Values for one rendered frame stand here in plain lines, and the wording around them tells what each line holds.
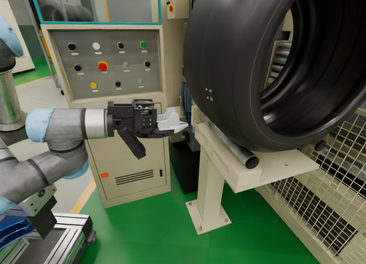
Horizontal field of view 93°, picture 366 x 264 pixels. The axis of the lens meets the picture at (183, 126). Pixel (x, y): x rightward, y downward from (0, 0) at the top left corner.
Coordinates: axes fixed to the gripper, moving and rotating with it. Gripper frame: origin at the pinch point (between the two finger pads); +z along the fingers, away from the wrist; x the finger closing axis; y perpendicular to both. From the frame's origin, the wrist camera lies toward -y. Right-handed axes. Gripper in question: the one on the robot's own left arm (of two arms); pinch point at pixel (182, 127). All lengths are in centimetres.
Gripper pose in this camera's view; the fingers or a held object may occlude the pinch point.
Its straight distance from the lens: 50.5
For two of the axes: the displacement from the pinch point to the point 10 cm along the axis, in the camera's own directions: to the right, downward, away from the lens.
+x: -3.1, -4.7, 8.3
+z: 9.4, -0.5, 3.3
